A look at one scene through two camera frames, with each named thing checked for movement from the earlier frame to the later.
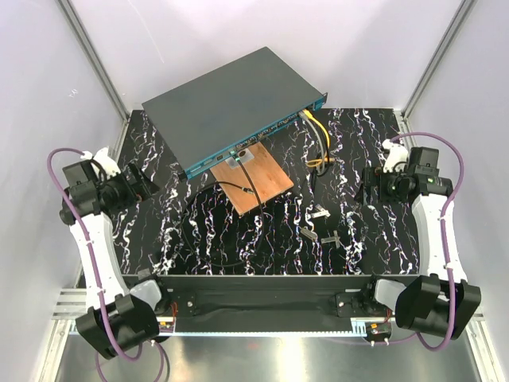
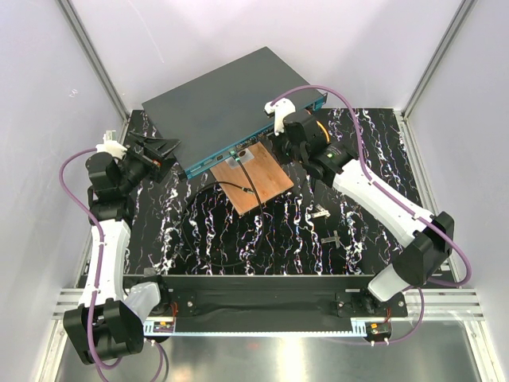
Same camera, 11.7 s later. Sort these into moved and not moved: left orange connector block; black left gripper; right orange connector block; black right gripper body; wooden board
Moved: black left gripper; black right gripper body
Not moved: right orange connector block; left orange connector block; wooden board
